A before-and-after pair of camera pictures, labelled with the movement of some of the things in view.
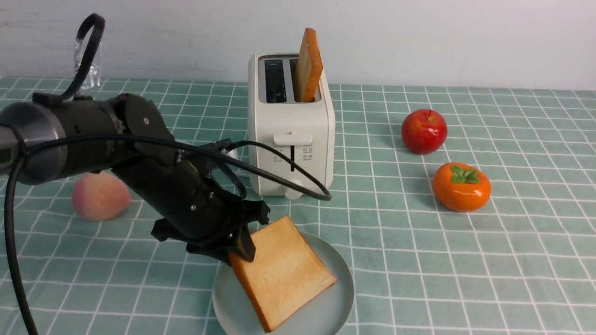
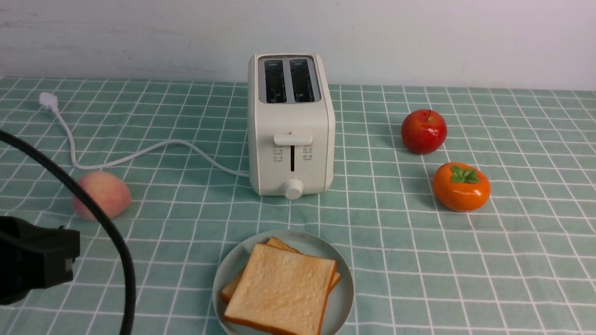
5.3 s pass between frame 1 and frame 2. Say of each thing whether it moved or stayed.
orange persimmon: stayed
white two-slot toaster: stayed
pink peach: stayed
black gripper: moved
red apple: stayed
